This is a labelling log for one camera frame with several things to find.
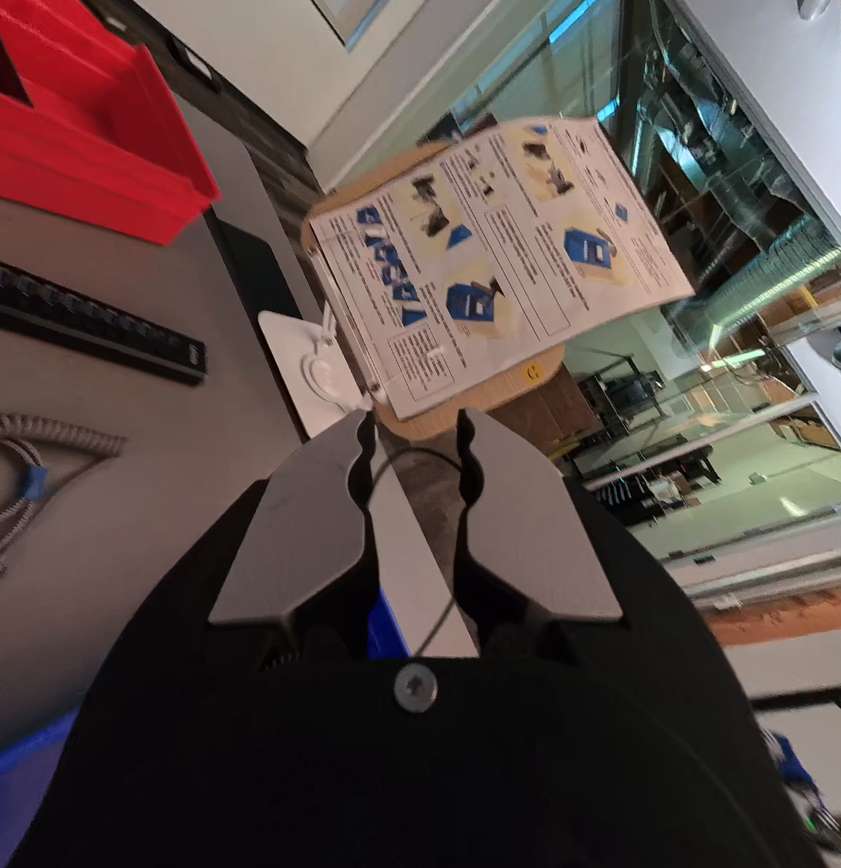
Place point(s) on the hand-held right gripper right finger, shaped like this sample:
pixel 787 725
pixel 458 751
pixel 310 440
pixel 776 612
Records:
pixel 529 536

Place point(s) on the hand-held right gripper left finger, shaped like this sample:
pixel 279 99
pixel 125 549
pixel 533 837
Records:
pixel 298 536

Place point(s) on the black multi-port usb hub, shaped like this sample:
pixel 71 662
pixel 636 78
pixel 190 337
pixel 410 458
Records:
pixel 88 319

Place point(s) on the black mat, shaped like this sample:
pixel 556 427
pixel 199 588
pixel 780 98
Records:
pixel 258 285

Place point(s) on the printed instruction sheet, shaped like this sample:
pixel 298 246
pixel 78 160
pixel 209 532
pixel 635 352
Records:
pixel 502 258

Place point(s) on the blue plastic object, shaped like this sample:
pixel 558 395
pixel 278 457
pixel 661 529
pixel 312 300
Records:
pixel 793 766

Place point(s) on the blue plastic bin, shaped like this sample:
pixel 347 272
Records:
pixel 13 780

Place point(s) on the red plastic bin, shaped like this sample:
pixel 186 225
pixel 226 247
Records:
pixel 88 135

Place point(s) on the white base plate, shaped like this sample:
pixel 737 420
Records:
pixel 285 352

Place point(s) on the wall outlet plate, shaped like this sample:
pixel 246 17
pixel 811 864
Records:
pixel 202 69

